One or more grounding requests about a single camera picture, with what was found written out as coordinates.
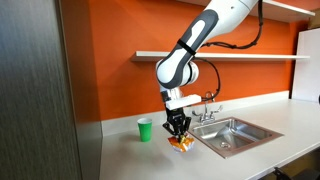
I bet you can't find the chrome two-handle faucet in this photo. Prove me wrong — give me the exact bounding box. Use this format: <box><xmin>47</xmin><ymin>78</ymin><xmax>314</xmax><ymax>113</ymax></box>
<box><xmin>191</xmin><ymin>90</ymin><xmax>224</xmax><ymax>125</ymax></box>

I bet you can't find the dark wood cabinet panel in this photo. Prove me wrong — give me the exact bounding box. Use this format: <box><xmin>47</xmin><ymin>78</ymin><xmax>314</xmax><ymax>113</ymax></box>
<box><xmin>0</xmin><ymin>0</ymin><xmax>103</xmax><ymax>180</ymax></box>

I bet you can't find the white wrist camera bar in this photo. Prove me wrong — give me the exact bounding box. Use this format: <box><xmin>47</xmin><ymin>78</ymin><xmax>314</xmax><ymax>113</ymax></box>
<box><xmin>165</xmin><ymin>94</ymin><xmax>202</xmax><ymax>111</ymax></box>

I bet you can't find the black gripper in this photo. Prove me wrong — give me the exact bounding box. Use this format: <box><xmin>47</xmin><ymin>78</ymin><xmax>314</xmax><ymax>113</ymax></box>
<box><xmin>162</xmin><ymin>105</ymin><xmax>192</xmax><ymax>144</ymax></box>

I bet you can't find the long white wall shelf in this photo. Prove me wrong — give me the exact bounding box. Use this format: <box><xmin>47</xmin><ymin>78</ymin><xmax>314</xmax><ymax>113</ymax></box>
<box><xmin>129</xmin><ymin>50</ymin><xmax>311</xmax><ymax>63</ymax></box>

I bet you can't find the orange Cheetos snack packet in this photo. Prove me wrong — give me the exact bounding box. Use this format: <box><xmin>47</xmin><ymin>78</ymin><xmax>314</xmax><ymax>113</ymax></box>
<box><xmin>167</xmin><ymin>134</ymin><xmax>196</xmax><ymax>153</ymax></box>

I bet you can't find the green plastic cup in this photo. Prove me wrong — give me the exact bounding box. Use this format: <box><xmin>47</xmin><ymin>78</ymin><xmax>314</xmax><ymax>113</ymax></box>
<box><xmin>136</xmin><ymin>117</ymin><xmax>153</xmax><ymax>143</ymax></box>

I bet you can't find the stainless steel sink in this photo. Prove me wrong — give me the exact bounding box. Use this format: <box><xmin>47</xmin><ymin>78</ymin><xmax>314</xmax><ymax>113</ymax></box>
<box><xmin>186</xmin><ymin>116</ymin><xmax>285</xmax><ymax>160</ymax></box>

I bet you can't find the white refrigerator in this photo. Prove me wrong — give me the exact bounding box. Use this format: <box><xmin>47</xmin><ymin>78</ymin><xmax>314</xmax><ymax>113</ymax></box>
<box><xmin>291</xmin><ymin>28</ymin><xmax>320</xmax><ymax>103</ymax></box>

